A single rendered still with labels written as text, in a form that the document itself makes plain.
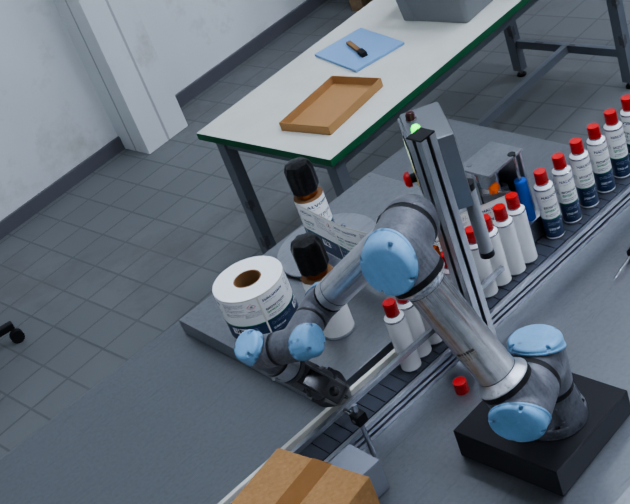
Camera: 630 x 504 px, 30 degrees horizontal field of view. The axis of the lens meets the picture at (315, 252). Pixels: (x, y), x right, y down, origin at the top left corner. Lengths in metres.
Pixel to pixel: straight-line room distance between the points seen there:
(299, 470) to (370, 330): 0.76
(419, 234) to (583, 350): 0.78
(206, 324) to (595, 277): 1.08
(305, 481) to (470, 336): 0.43
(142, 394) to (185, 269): 2.14
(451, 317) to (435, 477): 0.52
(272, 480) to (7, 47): 4.25
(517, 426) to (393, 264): 0.43
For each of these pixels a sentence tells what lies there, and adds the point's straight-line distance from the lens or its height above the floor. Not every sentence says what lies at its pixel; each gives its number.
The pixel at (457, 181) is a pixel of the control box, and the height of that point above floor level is 1.36.
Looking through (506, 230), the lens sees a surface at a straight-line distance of 2.95.
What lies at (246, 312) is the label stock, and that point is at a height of 0.99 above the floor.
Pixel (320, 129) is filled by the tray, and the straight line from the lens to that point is 4.18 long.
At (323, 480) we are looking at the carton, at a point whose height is 1.12.
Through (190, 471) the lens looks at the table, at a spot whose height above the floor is 0.83.
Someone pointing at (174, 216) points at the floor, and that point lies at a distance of 5.78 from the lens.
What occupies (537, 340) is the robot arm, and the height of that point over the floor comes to 1.13.
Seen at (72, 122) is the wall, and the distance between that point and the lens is 6.51.
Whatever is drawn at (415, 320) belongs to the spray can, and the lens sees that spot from 2.80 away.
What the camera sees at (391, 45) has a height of 0.81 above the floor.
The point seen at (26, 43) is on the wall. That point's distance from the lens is 6.33.
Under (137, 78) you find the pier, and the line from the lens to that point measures 6.41.
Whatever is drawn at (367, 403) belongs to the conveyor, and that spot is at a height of 0.88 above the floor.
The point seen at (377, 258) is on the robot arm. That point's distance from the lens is 2.16.
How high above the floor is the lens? 2.67
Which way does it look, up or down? 32 degrees down
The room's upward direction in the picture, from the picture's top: 22 degrees counter-clockwise
